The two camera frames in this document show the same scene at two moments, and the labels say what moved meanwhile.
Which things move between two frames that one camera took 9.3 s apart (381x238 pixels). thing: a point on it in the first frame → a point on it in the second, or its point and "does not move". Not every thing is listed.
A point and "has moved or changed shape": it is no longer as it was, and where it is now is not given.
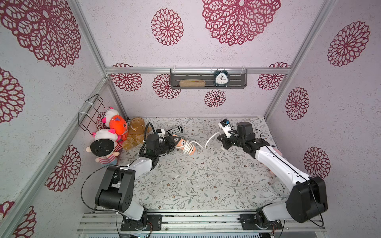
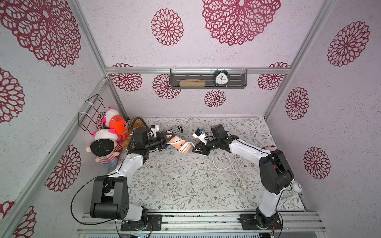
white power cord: [188, 145] has moved or changed shape
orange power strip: [181, 144] does not move
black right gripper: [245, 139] → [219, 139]
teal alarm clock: [221, 78] does not move
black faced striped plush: [105, 147] does not move
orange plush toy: [119, 124] does not move
